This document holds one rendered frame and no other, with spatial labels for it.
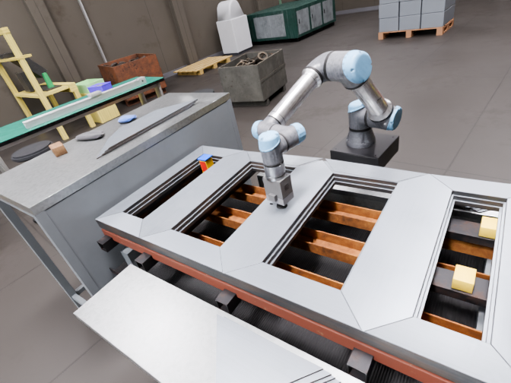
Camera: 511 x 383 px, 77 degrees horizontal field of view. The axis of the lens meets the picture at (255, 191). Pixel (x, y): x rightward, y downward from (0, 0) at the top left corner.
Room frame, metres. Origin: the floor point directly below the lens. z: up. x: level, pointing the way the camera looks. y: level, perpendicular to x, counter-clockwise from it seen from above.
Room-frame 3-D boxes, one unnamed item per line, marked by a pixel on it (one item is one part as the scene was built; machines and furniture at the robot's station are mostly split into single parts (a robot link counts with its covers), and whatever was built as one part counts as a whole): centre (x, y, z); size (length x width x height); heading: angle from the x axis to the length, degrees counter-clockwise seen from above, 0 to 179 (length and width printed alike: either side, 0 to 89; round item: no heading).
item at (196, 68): (9.10, 0.54, 0.06); 1.39 x 0.96 x 0.13; 132
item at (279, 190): (1.01, -0.08, 0.96); 0.10 x 0.09 x 0.16; 131
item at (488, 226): (0.73, -0.71, 0.79); 0.06 x 0.05 x 0.04; 138
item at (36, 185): (1.83, 0.67, 1.03); 1.30 x 0.60 x 0.04; 138
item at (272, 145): (1.02, -0.09, 1.11); 0.09 x 0.08 x 0.11; 125
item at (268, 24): (10.99, -2.31, 0.42); 2.13 x 1.95 x 0.84; 132
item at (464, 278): (0.57, -0.51, 0.79); 0.06 x 0.05 x 0.04; 138
